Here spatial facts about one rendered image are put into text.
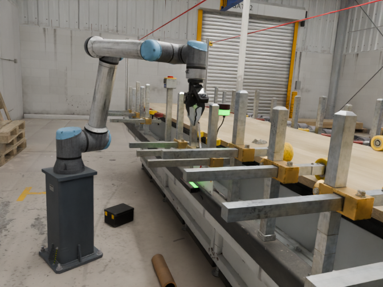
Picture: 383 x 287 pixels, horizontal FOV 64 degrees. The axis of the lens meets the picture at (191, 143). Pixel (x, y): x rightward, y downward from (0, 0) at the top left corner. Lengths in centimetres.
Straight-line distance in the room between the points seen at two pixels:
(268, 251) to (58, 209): 140
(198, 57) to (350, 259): 96
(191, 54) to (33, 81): 823
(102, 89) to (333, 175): 151
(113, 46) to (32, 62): 787
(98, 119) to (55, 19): 756
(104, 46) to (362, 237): 139
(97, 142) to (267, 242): 137
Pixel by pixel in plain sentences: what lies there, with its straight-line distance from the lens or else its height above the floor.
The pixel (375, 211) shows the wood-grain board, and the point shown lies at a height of 89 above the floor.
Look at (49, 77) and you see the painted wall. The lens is 939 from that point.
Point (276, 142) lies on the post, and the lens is 98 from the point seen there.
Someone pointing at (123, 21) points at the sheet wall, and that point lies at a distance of 944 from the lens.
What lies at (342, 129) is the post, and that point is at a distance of 79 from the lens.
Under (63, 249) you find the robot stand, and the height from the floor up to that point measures 13.
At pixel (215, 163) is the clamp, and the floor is 85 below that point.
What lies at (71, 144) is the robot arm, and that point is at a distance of 203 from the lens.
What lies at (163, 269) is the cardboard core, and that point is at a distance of 203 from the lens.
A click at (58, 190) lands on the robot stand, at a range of 204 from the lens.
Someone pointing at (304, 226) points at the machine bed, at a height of 69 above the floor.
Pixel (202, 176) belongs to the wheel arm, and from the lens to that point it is 85.
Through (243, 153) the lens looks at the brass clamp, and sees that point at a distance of 114.
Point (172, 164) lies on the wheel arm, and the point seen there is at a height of 84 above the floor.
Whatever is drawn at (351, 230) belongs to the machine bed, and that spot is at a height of 78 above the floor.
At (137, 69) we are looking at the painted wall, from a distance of 931.
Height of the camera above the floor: 119
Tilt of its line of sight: 11 degrees down
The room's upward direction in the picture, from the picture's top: 3 degrees clockwise
